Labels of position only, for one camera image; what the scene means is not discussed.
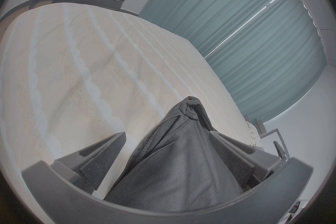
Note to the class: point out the bed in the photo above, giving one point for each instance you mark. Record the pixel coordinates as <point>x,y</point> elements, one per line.
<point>91,65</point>

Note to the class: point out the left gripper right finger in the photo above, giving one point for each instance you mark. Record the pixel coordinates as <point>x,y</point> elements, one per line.
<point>236,157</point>

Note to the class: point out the white printed pillow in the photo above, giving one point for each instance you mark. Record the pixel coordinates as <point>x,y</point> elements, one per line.
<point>254,136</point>

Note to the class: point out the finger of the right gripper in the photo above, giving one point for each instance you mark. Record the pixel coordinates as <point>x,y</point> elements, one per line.
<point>280,153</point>

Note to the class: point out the grey bedside table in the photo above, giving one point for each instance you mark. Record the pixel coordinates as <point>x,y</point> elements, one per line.
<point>256,123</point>

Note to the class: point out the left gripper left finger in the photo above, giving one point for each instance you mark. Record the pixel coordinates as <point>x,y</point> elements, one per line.
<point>105,165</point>

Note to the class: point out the black T-shirt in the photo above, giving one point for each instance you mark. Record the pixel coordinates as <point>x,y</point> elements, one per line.
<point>178,170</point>

